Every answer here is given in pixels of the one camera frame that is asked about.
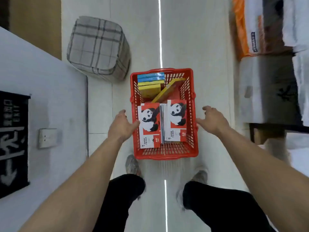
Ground person's grey shoe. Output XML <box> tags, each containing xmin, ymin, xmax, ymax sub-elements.
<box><xmin>125</xmin><ymin>154</ymin><xmax>142</xmax><ymax>177</ymax></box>
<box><xmin>191</xmin><ymin>169</ymin><xmax>209</xmax><ymax>185</ymax></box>

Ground person's black trousers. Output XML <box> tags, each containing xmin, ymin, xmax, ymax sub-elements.
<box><xmin>93</xmin><ymin>174</ymin><xmax>276</xmax><ymax>232</ymax></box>

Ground yellow paint box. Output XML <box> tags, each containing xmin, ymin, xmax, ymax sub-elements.
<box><xmin>151</xmin><ymin>78</ymin><xmax>186</xmax><ymax>103</ymax></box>
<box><xmin>138</xmin><ymin>83</ymin><xmax>162</xmax><ymax>99</ymax></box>
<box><xmin>137</xmin><ymin>80</ymin><xmax>165</xmax><ymax>86</ymax></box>

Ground person's right hand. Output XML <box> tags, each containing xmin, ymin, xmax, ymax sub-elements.
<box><xmin>196</xmin><ymin>105</ymin><xmax>230</xmax><ymax>138</ymax></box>

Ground black wall sign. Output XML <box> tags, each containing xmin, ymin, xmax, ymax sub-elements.
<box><xmin>0</xmin><ymin>91</ymin><xmax>31</xmax><ymax>199</ymax></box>

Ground person's left forearm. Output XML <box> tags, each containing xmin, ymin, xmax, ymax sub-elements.
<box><xmin>18</xmin><ymin>136</ymin><xmax>132</xmax><ymax>232</ymax></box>

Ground person's right forearm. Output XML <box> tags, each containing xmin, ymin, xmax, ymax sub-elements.
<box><xmin>217</xmin><ymin>127</ymin><xmax>309</xmax><ymax>232</ymax></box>

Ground orange white package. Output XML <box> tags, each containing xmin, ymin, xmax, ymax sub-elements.
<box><xmin>233</xmin><ymin>0</ymin><xmax>266</xmax><ymax>61</ymax></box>

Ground dark wooden stand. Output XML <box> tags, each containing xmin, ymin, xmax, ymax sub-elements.
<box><xmin>248</xmin><ymin>123</ymin><xmax>309</xmax><ymax>145</ymax></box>

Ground person's left grey shoe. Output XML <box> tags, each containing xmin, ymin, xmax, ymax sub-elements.
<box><xmin>125</xmin><ymin>154</ymin><xmax>142</xmax><ymax>177</ymax></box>

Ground grey plaid fabric stool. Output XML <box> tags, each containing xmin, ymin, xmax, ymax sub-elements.
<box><xmin>67</xmin><ymin>16</ymin><xmax>131</xmax><ymax>83</ymax></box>

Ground red plastic shopping basket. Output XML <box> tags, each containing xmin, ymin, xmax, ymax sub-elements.
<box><xmin>130</xmin><ymin>68</ymin><xmax>199</xmax><ymax>160</ymax></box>

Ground blue paint box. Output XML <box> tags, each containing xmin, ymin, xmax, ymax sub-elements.
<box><xmin>137</xmin><ymin>72</ymin><xmax>165</xmax><ymax>79</ymax></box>
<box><xmin>137</xmin><ymin>76</ymin><xmax>165</xmax><ymax>83</ymax></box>

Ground white plastic package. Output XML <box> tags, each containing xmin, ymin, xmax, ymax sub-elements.
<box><xmin>292</xmin><ymin>50</ymin><xmax>309</xmax><ymax>127</ymax></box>
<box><xmin>282</xmin><ymin>0</ymin><xmax>309</xmax><ymax>52</ymax></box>

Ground person's left hand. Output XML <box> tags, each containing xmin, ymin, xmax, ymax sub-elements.
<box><xmin>108</xmin><ymin>109</ymin><xmax>140</xmax><ymax>144</ymax></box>

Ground brown wooden door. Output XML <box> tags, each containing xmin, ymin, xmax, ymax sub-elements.
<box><xmin>9</xmin><ymin>0</ymin><xmax>62</xmax><ymax>60</ymax></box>

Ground grey cardboard box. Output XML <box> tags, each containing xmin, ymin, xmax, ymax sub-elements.
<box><xmin>239</xmin><ymin>54</ymin><xmax>304</xmax><ymax>126</ymax></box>

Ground white wall socket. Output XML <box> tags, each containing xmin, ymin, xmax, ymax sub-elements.
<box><xmin>38</xmin><ymin>128</ymin><xmax>58</xmax><ymax>149</ymax></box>

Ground person's right grey shoe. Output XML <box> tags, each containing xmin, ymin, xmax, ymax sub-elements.
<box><xmin>191</xmin><ymin>169</ymin><xmax>209</xmax><ymax>185</ymax></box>

